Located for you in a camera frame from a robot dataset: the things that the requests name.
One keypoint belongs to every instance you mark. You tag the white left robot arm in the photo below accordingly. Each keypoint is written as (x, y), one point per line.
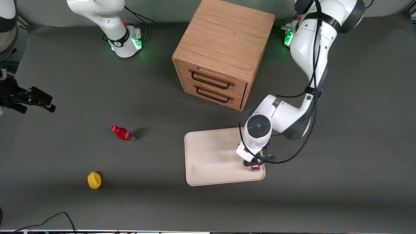
(308, 48)

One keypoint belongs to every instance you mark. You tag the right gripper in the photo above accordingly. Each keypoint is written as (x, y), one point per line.
(9, 92)

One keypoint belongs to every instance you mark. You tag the red cookie box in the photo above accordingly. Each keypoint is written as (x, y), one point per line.
(256, 168)

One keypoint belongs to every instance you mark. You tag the wooden drawer cabinet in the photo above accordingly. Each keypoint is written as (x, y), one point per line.
(224, 42)

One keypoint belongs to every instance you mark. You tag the wooden drawer front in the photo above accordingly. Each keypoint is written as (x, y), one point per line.
(208, 91)
(211, 76)

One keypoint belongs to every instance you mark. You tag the red soda bottle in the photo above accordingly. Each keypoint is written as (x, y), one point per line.
(124, 134)

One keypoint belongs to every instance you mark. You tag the beige plastic tray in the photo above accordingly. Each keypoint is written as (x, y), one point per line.
(211, 156)

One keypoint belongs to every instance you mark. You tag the yellow lemon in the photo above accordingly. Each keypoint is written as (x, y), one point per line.
(94, 180)

